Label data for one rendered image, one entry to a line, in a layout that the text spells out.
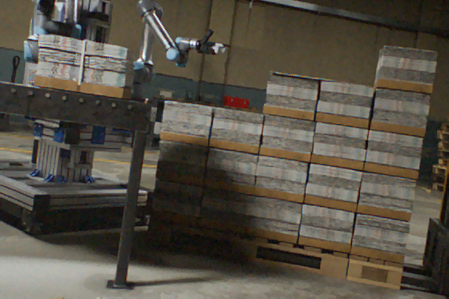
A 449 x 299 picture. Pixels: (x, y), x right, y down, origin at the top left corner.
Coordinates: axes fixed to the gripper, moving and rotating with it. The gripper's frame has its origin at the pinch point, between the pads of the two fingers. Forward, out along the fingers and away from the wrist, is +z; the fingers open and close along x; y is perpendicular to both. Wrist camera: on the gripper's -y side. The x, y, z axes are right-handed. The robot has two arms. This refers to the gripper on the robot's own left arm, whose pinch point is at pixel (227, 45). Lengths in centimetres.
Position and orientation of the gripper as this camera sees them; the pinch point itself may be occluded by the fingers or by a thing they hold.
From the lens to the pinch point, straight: 353.8
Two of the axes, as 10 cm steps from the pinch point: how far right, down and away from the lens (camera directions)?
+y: -1.1, 9.8, 1.8
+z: 9.6, 1.6, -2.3
